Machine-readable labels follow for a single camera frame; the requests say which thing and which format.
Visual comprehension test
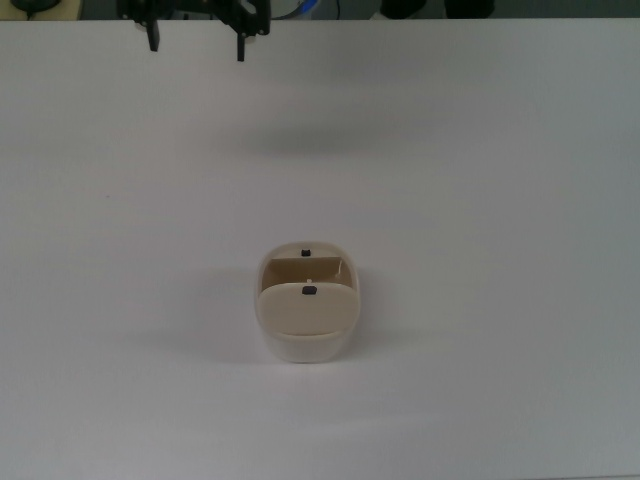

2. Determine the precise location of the blue and white ring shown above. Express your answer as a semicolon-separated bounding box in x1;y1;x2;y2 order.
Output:
271;0;322;21

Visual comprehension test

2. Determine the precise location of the small white lidded bin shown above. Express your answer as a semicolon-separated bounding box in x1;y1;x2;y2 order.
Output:
255;240;362;363

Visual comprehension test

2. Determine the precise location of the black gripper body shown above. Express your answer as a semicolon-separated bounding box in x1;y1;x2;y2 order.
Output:
157;0;222;21

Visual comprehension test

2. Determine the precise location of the black round object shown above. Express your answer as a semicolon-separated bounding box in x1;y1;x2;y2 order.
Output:
9;0;62;15

